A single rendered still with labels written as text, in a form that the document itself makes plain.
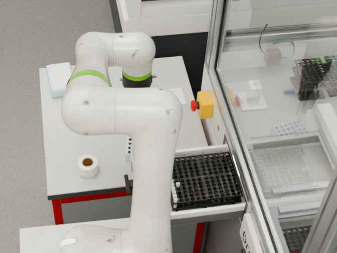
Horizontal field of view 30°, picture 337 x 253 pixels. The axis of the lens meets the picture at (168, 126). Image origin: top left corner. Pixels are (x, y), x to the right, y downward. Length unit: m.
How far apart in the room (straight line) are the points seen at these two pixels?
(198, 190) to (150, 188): 0.45
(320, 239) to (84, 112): 0.59
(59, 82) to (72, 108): 0.97
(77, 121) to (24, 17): 2.61
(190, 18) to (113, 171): 0.75
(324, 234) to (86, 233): 0.62
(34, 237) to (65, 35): 2.10
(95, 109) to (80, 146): 0.82
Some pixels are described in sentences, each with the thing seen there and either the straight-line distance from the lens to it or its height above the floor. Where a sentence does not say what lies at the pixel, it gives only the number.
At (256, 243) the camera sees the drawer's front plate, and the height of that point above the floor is 0.93.
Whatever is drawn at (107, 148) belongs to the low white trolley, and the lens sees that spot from 2.25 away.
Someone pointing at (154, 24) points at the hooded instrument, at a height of 0.87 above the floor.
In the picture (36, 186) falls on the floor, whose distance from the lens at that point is 3.12.
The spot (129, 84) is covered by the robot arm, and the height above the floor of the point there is 1.13.
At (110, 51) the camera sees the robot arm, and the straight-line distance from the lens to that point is 1.85.
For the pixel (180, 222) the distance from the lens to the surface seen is 1.96.
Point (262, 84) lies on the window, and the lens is 1.72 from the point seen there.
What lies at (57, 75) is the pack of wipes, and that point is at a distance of 2.45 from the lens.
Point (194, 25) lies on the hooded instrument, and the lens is 2.61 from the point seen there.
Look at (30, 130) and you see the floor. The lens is 3.35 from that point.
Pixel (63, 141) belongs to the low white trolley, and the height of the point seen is 0.76.
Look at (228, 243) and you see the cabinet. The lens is 2.25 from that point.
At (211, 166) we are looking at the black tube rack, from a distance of 2.03.
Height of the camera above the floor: 2.49
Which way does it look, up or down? 48 degrees down
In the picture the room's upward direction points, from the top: 4 degrees clockwise
